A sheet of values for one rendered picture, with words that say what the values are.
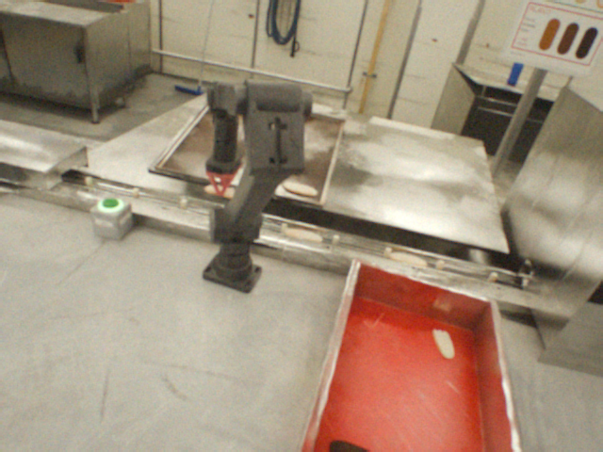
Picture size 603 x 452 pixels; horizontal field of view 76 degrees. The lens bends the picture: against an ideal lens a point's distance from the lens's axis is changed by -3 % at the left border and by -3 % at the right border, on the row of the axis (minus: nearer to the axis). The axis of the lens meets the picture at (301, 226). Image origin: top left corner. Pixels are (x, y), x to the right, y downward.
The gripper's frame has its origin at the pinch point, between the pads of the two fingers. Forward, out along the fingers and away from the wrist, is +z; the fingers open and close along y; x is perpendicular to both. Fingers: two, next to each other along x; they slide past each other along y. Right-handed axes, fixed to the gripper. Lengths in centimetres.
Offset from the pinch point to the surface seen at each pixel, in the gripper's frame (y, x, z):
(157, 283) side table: 26.8, -5.0, 11.0
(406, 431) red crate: 47, 50, 10
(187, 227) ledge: 9.2, -5.5, 7.6
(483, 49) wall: -369, 143, -4
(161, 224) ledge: 9.1, -12.7, 8.7
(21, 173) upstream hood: 9, -52, 4
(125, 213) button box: 12.6, -20.2, 5.1
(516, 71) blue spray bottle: -200, 125, -15
